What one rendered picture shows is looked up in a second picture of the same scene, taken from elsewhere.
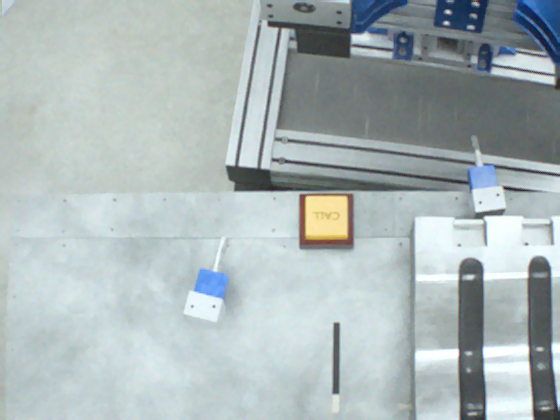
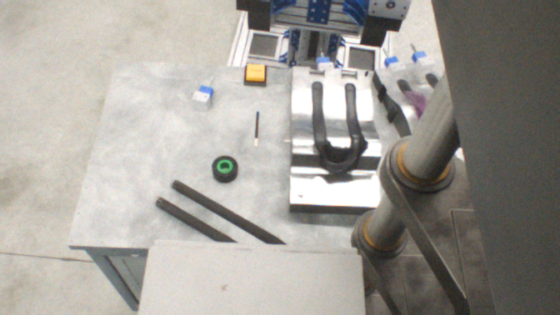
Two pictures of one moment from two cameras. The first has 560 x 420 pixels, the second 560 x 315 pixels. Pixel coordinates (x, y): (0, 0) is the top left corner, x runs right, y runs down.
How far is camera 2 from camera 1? 0.73 m
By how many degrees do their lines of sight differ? 14
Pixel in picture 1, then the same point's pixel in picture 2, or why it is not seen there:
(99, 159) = not seen: hidden behind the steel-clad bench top
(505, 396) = (335, 130)
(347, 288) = (262, 100)
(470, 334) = (317, 110)
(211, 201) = (208, 67)
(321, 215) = (253, 70)
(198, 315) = (198, 99)
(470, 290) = (317, 93)
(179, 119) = not seen: hidden behind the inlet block
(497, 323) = (330, 106)
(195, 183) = not seen: hidden behind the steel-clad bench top
